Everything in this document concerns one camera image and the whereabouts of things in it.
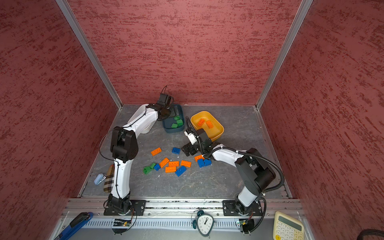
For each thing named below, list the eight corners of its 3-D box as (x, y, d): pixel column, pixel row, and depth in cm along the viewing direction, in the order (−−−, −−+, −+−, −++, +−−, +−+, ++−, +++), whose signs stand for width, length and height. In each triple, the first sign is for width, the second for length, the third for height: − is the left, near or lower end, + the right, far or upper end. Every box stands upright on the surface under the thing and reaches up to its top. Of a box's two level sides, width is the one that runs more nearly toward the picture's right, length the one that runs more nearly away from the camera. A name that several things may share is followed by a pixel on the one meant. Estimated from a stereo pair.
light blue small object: (94, 181, 85) (90, 178, 82) (103, 174, 87) (100, 172, 84) (97, 185, 83) (93, 183, 80) (106, 178, 86) (103, 176, 83)
